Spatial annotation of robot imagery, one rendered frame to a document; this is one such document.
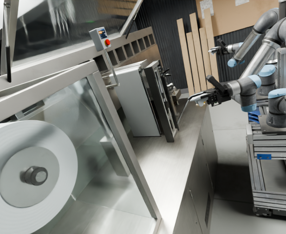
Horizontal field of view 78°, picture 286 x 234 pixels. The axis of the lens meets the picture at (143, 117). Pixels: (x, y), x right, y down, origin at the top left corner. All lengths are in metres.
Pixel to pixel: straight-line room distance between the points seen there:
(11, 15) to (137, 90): 0.76
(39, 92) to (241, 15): 3.90
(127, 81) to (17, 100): 0.93
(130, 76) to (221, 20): 3.09
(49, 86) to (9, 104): 0.09
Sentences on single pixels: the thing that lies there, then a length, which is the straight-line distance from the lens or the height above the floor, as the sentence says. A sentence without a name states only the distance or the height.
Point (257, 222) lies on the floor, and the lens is 1.93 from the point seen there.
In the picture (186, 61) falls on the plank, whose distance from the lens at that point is 3.92.
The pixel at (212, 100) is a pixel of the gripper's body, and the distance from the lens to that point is 1.01.
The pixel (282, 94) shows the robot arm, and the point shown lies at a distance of 1.35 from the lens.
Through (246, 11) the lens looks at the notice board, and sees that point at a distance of 4.10.
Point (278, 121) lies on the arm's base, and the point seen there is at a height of 0.86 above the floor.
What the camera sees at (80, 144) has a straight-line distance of 0.48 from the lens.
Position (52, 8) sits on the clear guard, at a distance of 0.97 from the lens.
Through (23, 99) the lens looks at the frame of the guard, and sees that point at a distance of 0.40.
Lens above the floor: 1.62
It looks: 24 degrees down
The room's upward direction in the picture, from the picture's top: 20 degrees counter-clockwise
